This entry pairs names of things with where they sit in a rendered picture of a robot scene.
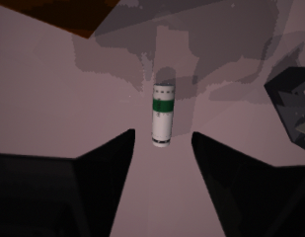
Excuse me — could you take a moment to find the white battery with green band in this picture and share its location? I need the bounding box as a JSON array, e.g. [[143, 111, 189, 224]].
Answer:
[[152, 83, 175, 147]]

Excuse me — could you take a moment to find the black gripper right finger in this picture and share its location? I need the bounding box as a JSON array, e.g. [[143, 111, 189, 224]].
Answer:
[[191, 131, 305, 237]]

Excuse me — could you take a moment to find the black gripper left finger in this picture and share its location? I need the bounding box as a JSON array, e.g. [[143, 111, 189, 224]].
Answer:
[[0, 128, 135, 237]]

